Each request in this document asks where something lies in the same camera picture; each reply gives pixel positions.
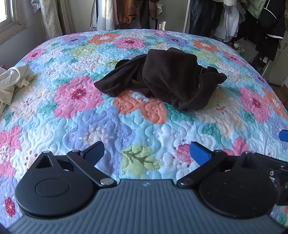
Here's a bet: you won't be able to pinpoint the white and grey hanging shirts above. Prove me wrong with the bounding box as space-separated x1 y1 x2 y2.
213 0 247 44

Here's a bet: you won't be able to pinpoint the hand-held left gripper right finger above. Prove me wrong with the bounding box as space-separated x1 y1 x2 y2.
177 141 256 188

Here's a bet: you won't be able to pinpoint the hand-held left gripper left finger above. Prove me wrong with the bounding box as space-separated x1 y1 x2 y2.
34 141 118 188

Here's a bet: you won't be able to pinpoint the black hanging garment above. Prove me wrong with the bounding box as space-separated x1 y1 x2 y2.
139 0 163 30

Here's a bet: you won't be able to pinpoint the beige curtain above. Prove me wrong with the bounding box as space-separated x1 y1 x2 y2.
30 0 76 40

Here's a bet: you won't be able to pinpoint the white clothes rack pole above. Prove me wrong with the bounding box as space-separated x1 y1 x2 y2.
183 0 192 34

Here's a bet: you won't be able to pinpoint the orange-brown hanging jacket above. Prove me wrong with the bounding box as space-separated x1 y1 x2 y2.
116 0 142 24

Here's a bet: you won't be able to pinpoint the white cabinet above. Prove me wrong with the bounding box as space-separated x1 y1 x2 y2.
262 34 288 87

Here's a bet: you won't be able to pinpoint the black jacket with white stripe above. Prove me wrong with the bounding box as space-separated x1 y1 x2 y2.
252 0 287 62

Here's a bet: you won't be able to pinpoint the cream crumpled garment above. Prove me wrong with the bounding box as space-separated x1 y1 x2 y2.
0 63 35 114

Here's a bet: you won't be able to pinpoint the dark hanging trousers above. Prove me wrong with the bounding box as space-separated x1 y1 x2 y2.
189 0 224 39

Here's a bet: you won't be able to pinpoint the window frame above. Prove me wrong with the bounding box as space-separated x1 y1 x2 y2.
0 0 27 44

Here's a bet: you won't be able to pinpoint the light green hanging garment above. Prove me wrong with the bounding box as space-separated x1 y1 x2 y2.
246 0 269 20

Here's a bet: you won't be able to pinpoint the dark brown garment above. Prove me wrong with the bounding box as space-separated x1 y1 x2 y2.
94 47 227 111

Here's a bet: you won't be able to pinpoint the white hanging garment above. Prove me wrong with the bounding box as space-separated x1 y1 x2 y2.
91 0 118 31

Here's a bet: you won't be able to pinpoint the floral quilted bedspread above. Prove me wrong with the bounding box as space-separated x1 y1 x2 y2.
0 29 288 228

